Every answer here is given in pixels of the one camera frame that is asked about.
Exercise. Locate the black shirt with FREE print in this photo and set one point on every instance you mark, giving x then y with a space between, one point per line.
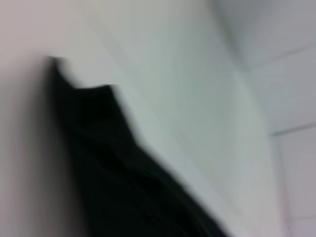
111 160

